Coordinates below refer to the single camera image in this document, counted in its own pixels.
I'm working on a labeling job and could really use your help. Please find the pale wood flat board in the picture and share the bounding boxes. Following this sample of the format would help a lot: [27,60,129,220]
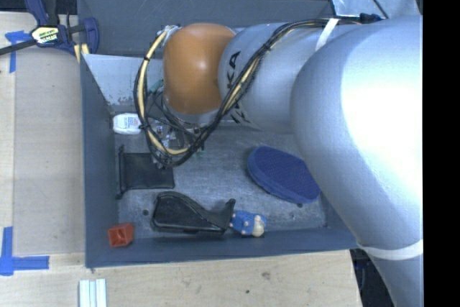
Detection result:
[12,46,87,257]

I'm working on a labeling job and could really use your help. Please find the red cube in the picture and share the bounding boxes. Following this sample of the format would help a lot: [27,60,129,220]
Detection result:
[107,222,135,248]

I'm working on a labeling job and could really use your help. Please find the grey metal bin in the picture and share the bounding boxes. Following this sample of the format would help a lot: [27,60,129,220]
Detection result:
[75,0,361,269]

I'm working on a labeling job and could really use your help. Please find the blue oval sponge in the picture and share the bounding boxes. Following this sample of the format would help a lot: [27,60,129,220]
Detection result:
[246,145,322,205]

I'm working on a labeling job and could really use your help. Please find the blue toy figure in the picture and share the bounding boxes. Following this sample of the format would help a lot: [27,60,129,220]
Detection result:
[229,210,268,239]

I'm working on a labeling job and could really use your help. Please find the black flat pouch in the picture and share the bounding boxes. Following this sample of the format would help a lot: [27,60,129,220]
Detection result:
[115,145,176,200]

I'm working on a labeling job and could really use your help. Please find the black stapler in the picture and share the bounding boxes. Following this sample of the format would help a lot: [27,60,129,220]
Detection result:
[149,191,237,236]

